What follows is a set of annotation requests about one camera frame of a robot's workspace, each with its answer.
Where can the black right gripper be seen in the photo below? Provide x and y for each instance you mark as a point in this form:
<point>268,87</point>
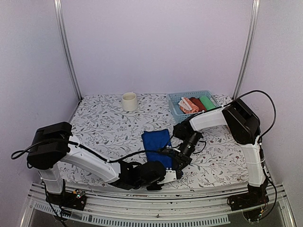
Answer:
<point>184,162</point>

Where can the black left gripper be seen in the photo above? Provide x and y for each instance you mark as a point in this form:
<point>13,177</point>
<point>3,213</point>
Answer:
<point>157,188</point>

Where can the blue towel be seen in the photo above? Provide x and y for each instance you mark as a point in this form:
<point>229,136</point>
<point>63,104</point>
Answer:
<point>155,140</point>

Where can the orange bunny pattern towel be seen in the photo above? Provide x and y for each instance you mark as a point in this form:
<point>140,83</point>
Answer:
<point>187,106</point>

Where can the light blue plastic basket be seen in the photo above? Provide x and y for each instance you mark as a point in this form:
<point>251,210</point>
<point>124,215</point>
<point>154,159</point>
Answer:
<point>174,99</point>

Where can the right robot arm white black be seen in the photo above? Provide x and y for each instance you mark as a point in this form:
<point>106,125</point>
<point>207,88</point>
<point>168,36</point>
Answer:
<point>244,127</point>

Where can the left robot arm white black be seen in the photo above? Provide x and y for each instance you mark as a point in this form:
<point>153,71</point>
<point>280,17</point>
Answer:
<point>54,143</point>

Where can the green rolled towel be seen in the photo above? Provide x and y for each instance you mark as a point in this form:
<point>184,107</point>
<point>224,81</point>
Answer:
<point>208,102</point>

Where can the cream ceramic cup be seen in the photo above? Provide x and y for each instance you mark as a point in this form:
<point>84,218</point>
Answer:
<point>129,101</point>

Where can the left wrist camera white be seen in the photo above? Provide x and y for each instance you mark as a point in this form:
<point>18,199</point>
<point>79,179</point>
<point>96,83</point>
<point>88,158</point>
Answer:
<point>170,176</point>

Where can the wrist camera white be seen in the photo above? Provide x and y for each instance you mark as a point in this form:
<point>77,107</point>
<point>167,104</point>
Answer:
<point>172,152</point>
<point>170,176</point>

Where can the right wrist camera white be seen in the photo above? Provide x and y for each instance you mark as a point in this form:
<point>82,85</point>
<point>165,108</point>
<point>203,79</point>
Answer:
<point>172,152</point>

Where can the front aluminium rail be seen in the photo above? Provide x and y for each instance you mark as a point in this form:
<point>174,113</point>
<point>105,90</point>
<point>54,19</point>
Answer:
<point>199,207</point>

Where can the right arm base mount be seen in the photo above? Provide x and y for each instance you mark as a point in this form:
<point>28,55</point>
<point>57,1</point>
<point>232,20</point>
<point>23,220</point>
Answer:
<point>254,197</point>

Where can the right aluminium frame post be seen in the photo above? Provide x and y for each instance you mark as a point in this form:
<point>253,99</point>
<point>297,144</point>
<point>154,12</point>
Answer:
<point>248,46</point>

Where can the aluminium frame post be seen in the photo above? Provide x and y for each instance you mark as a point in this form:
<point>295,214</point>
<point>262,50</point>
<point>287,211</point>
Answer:
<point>66,50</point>
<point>248,46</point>

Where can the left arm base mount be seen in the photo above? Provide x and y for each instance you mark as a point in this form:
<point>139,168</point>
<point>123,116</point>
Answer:
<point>75,200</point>

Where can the left aluminium frame post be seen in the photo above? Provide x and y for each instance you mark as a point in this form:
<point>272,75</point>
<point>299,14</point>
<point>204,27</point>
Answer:
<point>66,50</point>

